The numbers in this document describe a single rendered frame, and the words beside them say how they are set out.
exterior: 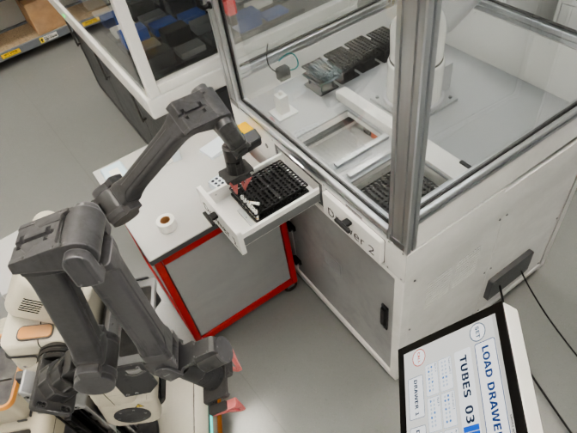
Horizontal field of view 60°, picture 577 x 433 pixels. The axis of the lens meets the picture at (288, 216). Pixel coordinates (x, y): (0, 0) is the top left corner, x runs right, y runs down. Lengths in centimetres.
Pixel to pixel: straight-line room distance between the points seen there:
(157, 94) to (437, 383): 170
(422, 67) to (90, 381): 88
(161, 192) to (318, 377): 105
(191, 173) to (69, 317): 128
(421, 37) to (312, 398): 165
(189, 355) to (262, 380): 130
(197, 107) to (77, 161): 268
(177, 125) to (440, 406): 81
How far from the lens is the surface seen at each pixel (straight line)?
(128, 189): 128
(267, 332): 245
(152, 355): 101
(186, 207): 197
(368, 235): 155
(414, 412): 120
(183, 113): 111
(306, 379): 232
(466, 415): 110
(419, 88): 108
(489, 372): 108
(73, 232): 76
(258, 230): 166
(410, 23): 104
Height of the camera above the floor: 212
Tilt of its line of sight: 48 degrees down
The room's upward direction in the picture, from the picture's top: 11 degrees counter-clockwise
